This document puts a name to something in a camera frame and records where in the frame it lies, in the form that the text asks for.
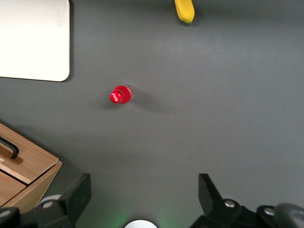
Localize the black handle of worn drawer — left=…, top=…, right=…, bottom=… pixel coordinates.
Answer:
left=0, top=136, right=19, bottom=160

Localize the yellow plastic fruit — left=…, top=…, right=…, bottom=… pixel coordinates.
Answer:
left=174, top=0, right=196, bottom=25

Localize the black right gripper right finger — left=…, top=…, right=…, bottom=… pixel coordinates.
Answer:
left=190, top=173, right=243, bottom=228

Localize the wooden drawer with worn edge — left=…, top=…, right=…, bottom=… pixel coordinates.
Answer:
left=0, top=122, right=60, bottom=185

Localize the white rectangular tray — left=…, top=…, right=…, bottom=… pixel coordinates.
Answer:
left=0, top=0, right=71, bottom=82

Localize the red bottle with red cap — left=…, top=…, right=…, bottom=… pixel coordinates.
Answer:
left=109, top=85, right=135, bottom=105

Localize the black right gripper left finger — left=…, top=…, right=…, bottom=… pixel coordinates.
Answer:
left=35, top=173, right=92, bottom=228

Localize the wooden drawer cabinet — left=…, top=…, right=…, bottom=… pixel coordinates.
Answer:
left=0, top=160, right=63, bottom=215

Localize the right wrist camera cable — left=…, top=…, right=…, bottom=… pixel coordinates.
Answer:
left=273, top=202, right=304, bottom=228

